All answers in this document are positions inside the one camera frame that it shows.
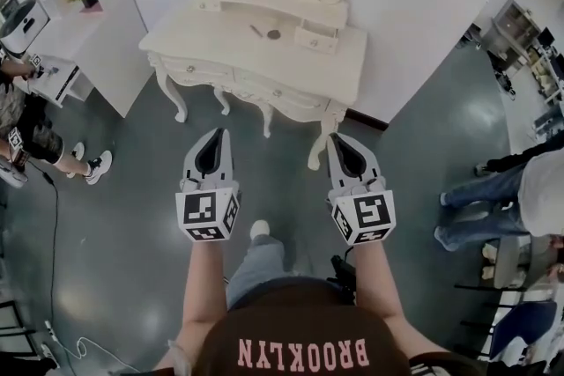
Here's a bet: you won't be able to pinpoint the white appliance with black top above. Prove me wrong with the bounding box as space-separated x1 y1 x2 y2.
0 0 50 56

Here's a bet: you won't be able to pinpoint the cream ornate dressing table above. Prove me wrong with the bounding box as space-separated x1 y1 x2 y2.
138 0 369 172

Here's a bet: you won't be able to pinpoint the grey metal cabinet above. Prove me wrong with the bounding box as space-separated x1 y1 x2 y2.
490 0 544 63

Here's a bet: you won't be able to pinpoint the black floor cable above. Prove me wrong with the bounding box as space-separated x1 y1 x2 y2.
26 158 62 322

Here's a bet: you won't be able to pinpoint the black metal rack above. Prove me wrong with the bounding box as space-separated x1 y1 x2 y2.
0 299 37 357

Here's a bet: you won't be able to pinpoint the cluttered office desk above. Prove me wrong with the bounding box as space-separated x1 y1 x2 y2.
526 28 564 107

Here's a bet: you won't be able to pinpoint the white table drawer with knob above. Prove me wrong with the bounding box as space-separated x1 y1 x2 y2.
160 56 235 88
233 72 330 111

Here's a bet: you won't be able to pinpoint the white shelf cabinet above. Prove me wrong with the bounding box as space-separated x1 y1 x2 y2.
0 0 155 120

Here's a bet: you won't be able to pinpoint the pale backpack strap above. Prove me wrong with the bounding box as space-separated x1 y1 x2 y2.
167 338 193 376

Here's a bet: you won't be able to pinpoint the person's white shoe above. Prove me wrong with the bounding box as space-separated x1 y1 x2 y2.
249 219 271 240

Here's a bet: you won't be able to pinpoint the black waist pack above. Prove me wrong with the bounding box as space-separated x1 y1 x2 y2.
330 254 359 307

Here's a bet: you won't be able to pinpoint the white power strip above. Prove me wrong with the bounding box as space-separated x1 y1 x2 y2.
41 319 59 360

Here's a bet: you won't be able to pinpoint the person's right forearm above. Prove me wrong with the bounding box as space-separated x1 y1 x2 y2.
350 241 446 360

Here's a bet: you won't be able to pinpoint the black metal chair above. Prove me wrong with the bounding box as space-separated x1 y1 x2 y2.
453 232 564 366

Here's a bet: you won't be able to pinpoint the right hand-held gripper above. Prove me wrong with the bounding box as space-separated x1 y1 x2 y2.
325 132 397 247

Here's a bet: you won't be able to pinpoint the white floor cable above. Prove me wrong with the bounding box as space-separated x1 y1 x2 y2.
56 335 143 376

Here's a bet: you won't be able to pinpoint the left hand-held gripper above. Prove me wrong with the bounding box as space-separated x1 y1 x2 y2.
174 127 242 243

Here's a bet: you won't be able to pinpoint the small white side table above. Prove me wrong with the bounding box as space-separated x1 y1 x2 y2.
26 55 96 109

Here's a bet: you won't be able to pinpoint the person's legs in jeans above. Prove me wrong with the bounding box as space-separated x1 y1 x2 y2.
226 232 288 309

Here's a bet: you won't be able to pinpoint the person's left forearm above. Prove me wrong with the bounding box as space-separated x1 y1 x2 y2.
156 232 230 371

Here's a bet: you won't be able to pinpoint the person's brown printed t-shirt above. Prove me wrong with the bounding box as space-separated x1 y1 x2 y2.
203 276 486 376

